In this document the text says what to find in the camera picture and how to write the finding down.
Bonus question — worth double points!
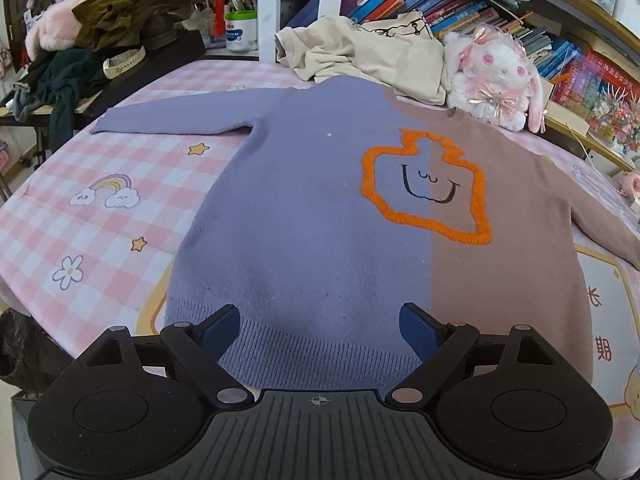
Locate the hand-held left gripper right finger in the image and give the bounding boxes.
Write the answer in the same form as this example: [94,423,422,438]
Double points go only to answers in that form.
[385,302,563,407]

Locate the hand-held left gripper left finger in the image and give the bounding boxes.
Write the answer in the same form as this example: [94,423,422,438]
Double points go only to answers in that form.
[75,304,255,409]

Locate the purple and brown sweater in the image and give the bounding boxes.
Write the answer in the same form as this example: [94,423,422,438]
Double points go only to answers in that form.
[90,76,640,391]

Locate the pile of dark clothes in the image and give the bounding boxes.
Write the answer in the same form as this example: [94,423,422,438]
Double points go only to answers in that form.
[0,30,209,128]

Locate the pink checked table mat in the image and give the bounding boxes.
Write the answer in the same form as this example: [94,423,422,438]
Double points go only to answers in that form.
[0,57,640,443]

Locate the black bin bag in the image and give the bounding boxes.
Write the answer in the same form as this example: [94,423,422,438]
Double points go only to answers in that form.
[0,307,57,397]

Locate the small pink plush toy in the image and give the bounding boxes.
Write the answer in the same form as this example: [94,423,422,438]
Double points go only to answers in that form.
[617,170,640,197]

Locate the white plush bunny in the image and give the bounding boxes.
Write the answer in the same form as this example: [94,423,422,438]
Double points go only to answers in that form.
[442,25,549,134]

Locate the cream printed garment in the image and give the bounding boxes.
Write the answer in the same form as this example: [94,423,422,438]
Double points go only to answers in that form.
[274,10,448,106]

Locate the colourful bead tree ornament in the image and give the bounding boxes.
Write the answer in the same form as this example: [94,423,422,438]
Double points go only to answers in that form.
[587,85,640,155]

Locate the dark green garment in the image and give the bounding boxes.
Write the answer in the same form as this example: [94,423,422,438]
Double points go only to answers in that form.
[15,50,112,147]

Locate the white plastic jar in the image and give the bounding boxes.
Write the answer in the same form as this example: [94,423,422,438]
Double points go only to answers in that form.
[224,10,259,54]

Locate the dark grey hat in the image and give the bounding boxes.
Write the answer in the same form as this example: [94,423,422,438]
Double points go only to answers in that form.
[137,14,184,51]

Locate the red tassel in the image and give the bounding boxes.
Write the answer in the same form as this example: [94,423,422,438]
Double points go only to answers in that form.
[212,0,229,39]

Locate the white wooden bookshelf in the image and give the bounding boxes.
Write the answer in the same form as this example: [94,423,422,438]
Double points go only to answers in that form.
[140,0,640,173]

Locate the pens in holder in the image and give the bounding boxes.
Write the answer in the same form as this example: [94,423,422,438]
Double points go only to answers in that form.
[192,0,259,17]

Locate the row of colourful books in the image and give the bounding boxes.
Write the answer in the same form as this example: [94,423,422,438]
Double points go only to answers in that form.
[287,0,585,81]

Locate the olive green garment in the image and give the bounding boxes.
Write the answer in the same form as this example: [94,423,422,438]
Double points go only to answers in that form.
[72,0,197,52]

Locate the pink fluffy garment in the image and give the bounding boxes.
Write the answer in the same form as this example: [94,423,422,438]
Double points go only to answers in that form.
[25,0,109,61]

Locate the cream strap watch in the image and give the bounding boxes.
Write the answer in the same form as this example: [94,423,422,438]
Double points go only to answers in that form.
[102,46,147,80]

